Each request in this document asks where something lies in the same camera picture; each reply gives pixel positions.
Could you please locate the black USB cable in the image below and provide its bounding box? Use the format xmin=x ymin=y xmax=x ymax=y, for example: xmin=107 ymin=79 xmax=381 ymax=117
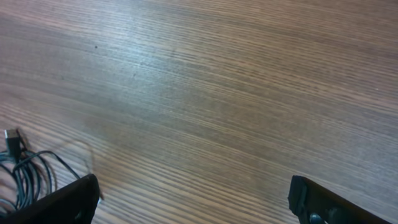
xmin=0 ymin=128 xmax=81 ymax=215

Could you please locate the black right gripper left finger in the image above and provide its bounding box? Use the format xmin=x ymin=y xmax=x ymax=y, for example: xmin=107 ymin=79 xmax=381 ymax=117
xmin=1 ymin=174 xmax=100 ymax=224

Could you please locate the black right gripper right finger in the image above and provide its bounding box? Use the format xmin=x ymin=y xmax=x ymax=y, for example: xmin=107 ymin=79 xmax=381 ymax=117
xmin=288 ymin=175 xmax=387 ymax=224

